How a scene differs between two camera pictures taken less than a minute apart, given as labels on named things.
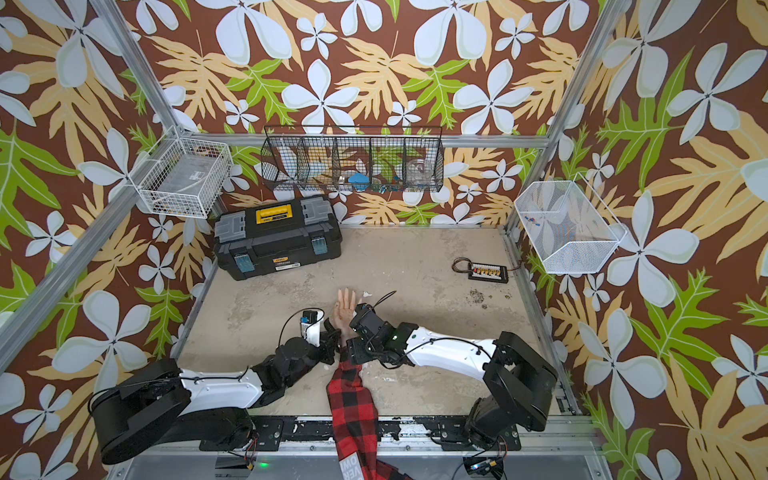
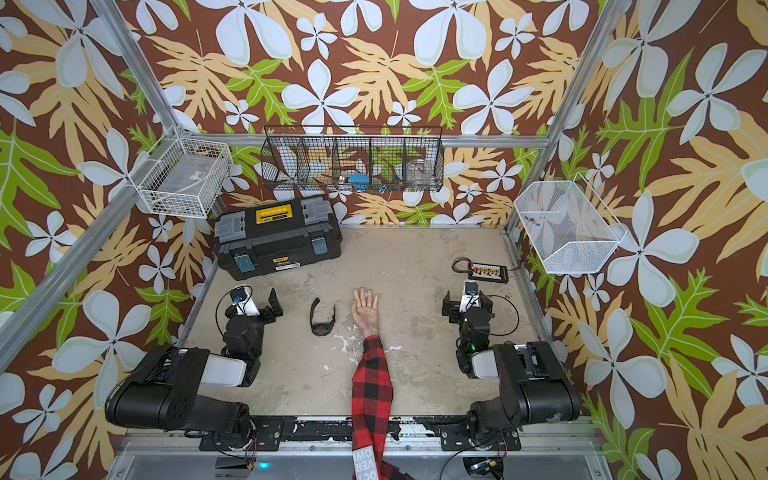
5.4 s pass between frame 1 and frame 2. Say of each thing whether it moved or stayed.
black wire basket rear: stayed
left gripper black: moved
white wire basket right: stayed
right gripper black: moved
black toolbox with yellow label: stayed
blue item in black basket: stayed
